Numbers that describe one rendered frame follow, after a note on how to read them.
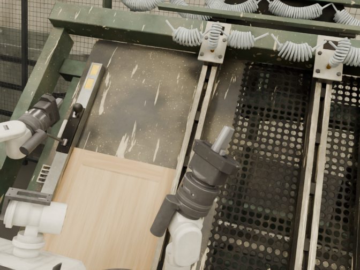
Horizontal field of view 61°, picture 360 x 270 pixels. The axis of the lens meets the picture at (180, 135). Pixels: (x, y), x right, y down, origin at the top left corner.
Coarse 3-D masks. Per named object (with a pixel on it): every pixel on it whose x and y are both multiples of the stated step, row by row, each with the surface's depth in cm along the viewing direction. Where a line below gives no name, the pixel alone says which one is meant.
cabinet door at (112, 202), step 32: (96, 160) 121; (128, 160) 119; (64, 192) 118; (96, 192) 117; (128, 192) 115; (160, 192) 114; (64, 224) 114; (96, 224) 112; (128, 224) 111; (96, 256) 108; (128, 256) 107
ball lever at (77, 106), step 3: (75, 105) 114; (78, 105) 115; (81, 105) 116; (75, 108) 114; (78, 108) 114; (81, 108) 115; (75, 111) 115; (78, 111) 115; (75, 114) 123; (72, 117) 125; (75, 117) 124
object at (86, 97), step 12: (84, 84) 132; (96, 84) 133; (84, 96) 129; (84, 120) 128; (72, 144) 123; (60, 156) 121; (60, 168) 119; (48, 180) 118; (60, 180) 119; (48, 192) 116
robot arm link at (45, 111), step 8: (48, 96) 110; (40, 104) 109; (48, 104) 110; (56, 104) 114; (32, 112) 105; (40, 112) 106; (48, 112) 110; (56, 112) 114; (40, 120) 105; (48, 120) 108; (56, 120) 115
